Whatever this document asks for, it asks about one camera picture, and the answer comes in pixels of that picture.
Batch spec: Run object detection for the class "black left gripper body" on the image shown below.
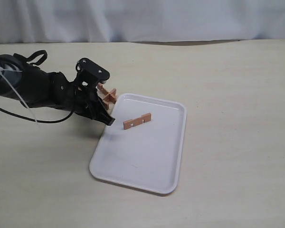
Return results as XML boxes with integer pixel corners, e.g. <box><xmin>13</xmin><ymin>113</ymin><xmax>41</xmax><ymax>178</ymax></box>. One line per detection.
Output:
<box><xmin>50</xmin><ymin>71</ymin><xmax>102</xmax><ymax>119</ymax></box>

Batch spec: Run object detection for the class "wooden notched puzzle piece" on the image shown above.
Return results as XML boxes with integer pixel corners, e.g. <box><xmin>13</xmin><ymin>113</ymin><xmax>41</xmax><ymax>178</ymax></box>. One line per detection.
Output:
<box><xmin>103</xmin><ymin>88</ymin><xmax>117</xmax><ymax>104</ymax></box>
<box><xmin>97</xmin><ymin>83</ymin><xmax>110</xmax><ymax>95</ymax></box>
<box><xmin>123</xmin><ymin>113</ymin><xmax>152</xmax><ymax>130</ymax></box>
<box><xmin>103</xmin><ymin>100</ymin><xmax>109</xmax><ymax>110</ymax></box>

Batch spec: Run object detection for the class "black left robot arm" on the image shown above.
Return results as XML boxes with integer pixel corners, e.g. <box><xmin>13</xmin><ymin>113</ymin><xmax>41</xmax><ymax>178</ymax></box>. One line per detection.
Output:
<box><xmin>0</xmin><ymin>50</ymin><xmax>115</xmax><ymax>126</ymax></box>

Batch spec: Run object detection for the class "white plastic tray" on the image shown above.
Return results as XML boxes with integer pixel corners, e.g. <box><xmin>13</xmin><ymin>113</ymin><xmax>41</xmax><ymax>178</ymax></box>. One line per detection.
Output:
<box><xmin>89</xmin><ymin>93</ymin><xmax>187</xmax><ymax>195</ymax></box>

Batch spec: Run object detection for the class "white zip tie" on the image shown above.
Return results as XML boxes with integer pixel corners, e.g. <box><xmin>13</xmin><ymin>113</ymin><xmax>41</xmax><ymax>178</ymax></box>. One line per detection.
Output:
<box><xmin>0</xmin><ymin>55</ymin><xmax>41</xmax><ymax>124</ymax></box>

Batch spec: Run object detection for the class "white fabric backdrop curtain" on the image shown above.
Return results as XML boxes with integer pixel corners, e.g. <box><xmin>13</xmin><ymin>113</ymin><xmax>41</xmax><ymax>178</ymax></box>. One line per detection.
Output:
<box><xmin>0</xmin><ymin>0</ymin><xmax>285</xmax><ymax>43</ymax></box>

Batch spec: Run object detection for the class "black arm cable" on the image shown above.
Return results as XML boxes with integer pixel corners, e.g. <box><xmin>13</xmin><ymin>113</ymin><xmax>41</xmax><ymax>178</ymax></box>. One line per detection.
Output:
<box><xmin>0</xmin><ymin>101</ymin><xmax>74</xmax><ymax>124</ymax></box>

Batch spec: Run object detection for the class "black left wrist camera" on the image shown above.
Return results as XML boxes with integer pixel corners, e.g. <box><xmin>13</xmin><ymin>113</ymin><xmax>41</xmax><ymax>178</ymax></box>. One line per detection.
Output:
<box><xmin>76</xmin><ymin>57</ymin><xmax>110</xmax><ymax>88</ymax></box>

